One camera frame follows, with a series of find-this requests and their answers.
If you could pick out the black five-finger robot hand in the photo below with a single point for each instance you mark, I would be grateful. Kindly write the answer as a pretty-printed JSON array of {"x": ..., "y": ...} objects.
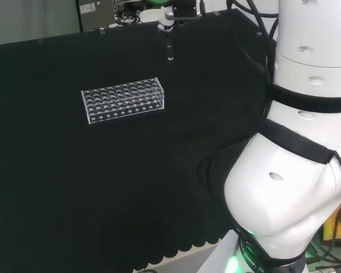
[{"x": 184, "y": 10}]

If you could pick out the clear glass test tube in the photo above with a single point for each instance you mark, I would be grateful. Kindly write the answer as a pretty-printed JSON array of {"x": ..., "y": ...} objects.
[{"x": 170, "y": 52}]

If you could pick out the clear plastic test tube rack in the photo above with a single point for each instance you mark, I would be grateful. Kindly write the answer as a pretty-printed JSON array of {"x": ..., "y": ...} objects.
[{"x": 122, "y": 99}]

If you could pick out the white round object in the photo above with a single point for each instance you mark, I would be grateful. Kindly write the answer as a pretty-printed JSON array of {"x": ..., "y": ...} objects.
[{"x": 149, "y": 15}]

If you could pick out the metal cloth clip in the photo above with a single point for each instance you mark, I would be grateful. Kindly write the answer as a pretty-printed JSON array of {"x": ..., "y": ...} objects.
[{"x": 100, "y": 30}]

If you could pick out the grey equipment box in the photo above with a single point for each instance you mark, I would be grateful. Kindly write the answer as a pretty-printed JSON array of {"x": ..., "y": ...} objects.
[{"x": 95, "y": 17}]

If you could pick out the black bench cloth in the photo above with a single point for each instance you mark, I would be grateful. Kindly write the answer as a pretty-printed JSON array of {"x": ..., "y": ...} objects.
[{"x": 102, "y": 185}]

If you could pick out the yellow stop button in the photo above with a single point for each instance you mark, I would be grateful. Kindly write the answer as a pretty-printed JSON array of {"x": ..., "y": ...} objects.
[{"x": 329, "y": 230}]

